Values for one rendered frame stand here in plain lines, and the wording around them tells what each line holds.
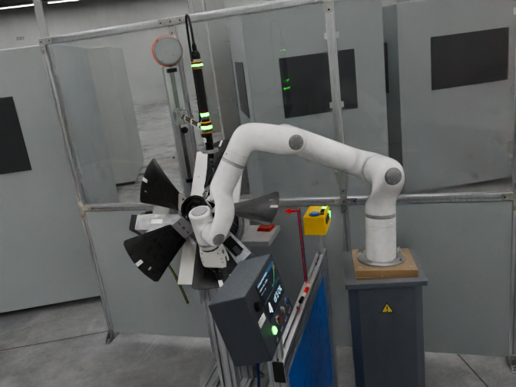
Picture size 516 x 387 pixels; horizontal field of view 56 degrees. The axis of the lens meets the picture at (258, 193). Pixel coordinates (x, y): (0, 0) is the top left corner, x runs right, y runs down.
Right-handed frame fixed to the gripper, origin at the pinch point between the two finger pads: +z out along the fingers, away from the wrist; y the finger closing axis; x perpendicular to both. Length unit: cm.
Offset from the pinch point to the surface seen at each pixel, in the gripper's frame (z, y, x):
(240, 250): 2.9, -3.6, -17.4
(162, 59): -59, 48, -96
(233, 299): -43, -31, 52
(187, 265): 16.1, 27.0, -21.5
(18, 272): 95, 225, -91
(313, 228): 10, -31, -41
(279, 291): -29, -37, 36
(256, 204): -13.6, -11.5, -28.1
